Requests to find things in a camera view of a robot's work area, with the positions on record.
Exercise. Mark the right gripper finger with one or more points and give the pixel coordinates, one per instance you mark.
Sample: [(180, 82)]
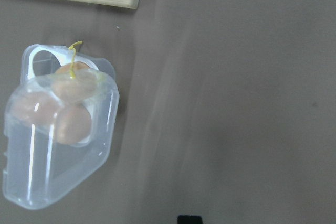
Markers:
[(189, 219)]

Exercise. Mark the clear plastic egg box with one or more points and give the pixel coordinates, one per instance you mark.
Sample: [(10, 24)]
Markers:
[(40, 171)]

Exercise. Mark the brown egg from bowl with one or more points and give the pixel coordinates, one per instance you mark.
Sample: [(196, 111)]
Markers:
[(37, 108)]

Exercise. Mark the brown egg in box front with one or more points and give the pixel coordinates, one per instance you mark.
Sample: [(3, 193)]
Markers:
[(73, 124)]

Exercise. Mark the brown egg in box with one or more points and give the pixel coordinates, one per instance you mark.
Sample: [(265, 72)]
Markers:
[(74, 89), (73, 124)]

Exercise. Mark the brown egg in box rear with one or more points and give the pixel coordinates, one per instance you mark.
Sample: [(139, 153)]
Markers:
[(74, 89)]

